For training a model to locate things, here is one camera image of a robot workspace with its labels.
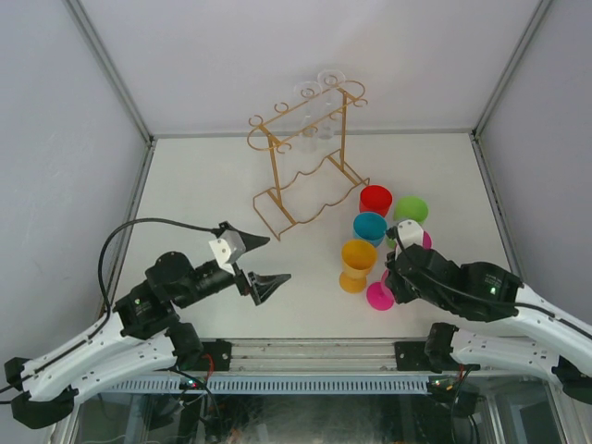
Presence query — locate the camera black cable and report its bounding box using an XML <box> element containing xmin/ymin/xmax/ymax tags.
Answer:
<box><xmin>98</xmin><ymin>217</ymin><xmax>223</xmax><ymax>315</ymax></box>
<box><xmin>387</xmin><ymin>226</ymin><xmax>524</xmax><ymax>311</ymax></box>

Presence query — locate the right camera black cable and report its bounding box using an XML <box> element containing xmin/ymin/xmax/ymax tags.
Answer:
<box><xmin>387</xmin><ymin>226</ymin><xmax>524</xmax><ymax>311</ymax></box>

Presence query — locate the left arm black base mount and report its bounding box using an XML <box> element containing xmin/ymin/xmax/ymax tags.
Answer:
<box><xmin>193</xmin><ymin>339</ymin><xmax>232</xmax><ymax>372</ymax></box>

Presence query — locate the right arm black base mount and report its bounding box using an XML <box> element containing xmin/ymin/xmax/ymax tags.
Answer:
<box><xmin>394</xmin><ymin>340</ymin><xmax>442</xmax><ymax>374</ymax></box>

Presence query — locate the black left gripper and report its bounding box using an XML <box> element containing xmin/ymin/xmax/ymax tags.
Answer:
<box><xmin>176</xmin><ymin>230</ymin><xmax>290</xmax><ymax>308</ymax></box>

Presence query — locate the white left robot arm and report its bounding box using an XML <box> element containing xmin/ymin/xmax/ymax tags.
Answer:
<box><xmin>4</xmin><ymin>222</ymin><xmax>290</xmax><ymax>429</ymax></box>

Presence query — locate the blue wine glass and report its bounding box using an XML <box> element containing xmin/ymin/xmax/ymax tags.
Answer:
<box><xmin>352</xmin><ymin>212</ymin><xmax>388</xmax><ymax>247</ymax></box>

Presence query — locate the pink wine glass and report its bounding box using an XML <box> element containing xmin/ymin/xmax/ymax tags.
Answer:
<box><xmin>366</xmin><ymin>270</ymin><xmax>395</xmax><ymax>311</ymax></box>
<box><xmin>421</xmin><ymin>231</ymin><xmax>432</xmax><ymax>249</ymax></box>

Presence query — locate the gold wire glass rack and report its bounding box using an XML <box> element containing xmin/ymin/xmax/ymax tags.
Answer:
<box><xmin>246</xmin><ymin>80</ymin><xmax>370</xmax><ymax>241</ymax></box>

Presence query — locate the orange wine glass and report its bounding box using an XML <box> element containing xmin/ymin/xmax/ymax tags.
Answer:
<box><xmin>339</xmin><ymin>239</ymin><xmax>377</xmax><ymax>293</ymax></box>

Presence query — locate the red wine glass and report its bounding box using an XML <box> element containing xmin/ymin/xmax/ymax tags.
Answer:
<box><xmin>359</xmin><ymin>185</ymin><xmax>393</xmax><ymax>217</ymax></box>

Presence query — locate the green wine glass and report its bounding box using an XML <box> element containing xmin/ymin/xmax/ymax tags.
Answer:
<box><xmin>386</xmin><ymin>196</ymin><xmax>429</xmax><ymax>250</ymax></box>

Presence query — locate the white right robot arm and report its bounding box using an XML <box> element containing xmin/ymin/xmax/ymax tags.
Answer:
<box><xmin>385</xmin><ymin>245</ymin><xmax>591</xmax><ymax>403</ymax></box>

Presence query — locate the left camera black cable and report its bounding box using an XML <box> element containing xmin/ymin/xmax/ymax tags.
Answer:
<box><xmin>98</xmin><ymin>217</ymin><xmax>223</xmax><ymax>315</ymax></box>

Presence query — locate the clear wine glass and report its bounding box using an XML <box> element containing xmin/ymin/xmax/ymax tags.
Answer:
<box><xmin>317</xmin><ymin>68</ymin><xmax>346</xmax><ymax>141</ymax></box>
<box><xmin>293</xmin><ymin>80</ymin><xmax>322</xmax><ymax>154</ymax></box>

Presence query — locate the grey slotted cable duct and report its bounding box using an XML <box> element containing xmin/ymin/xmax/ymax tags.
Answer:
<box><xmin>105</xmin><ymin>375</ymin><xmax>430</xmax><ymax>395</ymax></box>

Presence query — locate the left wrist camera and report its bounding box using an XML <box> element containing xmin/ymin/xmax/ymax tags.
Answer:
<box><xmin>208</xmin><ymin>230</ymin><xmax>246</xmax><ymax>275</ymax></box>

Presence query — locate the aluminium frame rail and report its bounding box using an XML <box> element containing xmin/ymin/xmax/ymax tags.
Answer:
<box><xmin>184</xmin><ymin>339</ymin><xmax>432</xmax><ymax>376</ymax></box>

